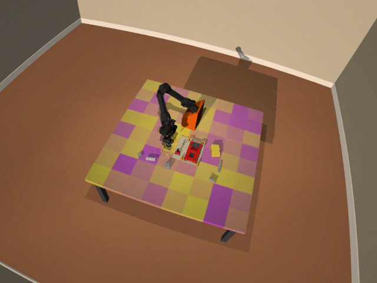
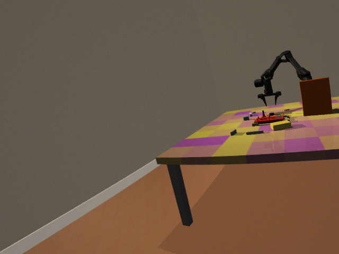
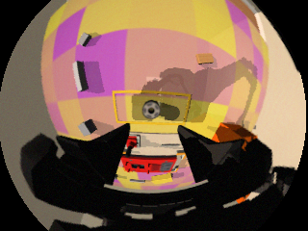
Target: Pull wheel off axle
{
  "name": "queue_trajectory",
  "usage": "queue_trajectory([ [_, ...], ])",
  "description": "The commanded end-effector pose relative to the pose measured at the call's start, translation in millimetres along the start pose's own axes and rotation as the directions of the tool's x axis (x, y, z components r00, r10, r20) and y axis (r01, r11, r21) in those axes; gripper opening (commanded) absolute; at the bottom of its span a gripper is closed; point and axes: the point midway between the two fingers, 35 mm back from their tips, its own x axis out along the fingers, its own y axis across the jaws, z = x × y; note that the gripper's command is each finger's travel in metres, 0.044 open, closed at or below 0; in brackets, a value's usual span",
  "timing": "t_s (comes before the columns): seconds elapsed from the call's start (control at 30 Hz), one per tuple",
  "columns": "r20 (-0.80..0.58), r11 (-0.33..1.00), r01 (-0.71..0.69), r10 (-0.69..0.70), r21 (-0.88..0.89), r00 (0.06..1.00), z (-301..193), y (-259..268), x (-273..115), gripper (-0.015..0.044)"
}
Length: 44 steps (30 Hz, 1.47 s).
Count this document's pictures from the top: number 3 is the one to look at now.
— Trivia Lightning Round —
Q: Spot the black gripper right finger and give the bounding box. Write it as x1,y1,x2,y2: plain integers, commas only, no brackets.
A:
177,126,245,184

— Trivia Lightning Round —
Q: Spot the yellow rectangular block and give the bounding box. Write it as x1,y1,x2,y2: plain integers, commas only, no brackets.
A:
151,173,173,185

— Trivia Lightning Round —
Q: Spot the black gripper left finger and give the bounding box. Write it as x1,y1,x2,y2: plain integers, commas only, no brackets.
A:
57,123,131,185

